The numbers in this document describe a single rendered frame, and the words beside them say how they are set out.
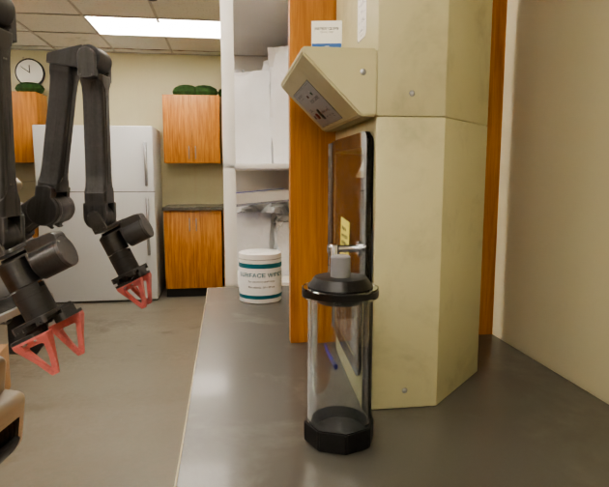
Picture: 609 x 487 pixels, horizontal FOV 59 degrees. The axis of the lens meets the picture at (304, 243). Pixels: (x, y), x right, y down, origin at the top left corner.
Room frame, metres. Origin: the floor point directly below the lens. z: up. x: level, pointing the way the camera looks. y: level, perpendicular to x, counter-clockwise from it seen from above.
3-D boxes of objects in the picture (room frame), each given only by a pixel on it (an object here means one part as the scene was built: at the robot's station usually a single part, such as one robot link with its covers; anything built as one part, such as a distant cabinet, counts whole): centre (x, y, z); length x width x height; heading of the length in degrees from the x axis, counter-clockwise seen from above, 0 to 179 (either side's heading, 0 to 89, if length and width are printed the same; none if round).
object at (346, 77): (0.99, -0.03, 1.46); 0.32 x 0.12 x 0.10; 8
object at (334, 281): (0.75, -0.05, 1.18); 0.09 x 0.09 x 0.07
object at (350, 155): (1.00, -0.08, 1.19); 0.30 x 0.01 x 0.40; 8
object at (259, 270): (1.63, 0.13, 1.02); 0.13 x 0.13 x 0.15
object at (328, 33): (0.94, -0.04, 1.54); 0.05 x 0.05 x 0.06; 87
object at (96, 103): (1.36, 0.51, 1.40); 0.11 x 0.06 x 0.43; 178
